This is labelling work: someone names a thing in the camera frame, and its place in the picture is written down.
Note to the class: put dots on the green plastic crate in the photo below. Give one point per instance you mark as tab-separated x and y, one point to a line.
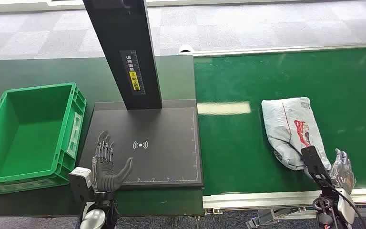
28	136

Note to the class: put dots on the white crate label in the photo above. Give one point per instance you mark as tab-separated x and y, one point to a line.
74	134

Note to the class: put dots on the metal conveyor support bracket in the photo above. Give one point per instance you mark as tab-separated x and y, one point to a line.
277	216

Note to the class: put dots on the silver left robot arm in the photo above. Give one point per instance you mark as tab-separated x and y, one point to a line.
94	218

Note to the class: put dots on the black yellow post label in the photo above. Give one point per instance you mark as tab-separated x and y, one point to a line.
133	72

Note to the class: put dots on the black scanner base platform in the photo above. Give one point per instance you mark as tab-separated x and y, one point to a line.
164	158

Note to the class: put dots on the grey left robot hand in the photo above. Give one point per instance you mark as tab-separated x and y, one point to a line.
105	177

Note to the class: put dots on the grey mailer bag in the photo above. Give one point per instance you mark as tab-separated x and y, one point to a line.
288	129

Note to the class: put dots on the white conveyor roller cap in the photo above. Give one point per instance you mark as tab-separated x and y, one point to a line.
186	48

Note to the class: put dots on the aluminium conveyor side rail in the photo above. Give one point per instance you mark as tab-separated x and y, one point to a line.
265	199
281	49

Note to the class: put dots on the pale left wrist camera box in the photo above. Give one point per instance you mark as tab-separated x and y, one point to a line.
80	178

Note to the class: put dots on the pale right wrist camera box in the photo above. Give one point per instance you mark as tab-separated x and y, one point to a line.
312	161

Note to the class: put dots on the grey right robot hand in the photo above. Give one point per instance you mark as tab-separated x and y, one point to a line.
342	175

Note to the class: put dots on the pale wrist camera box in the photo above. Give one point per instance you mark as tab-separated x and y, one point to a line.
80	178
312	161

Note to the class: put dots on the black scanner post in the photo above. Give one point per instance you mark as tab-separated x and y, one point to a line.
123	31

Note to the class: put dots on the green conveyor belt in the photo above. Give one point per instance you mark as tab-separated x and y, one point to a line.
328	79

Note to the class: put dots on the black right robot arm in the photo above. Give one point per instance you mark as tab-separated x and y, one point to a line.
344	207

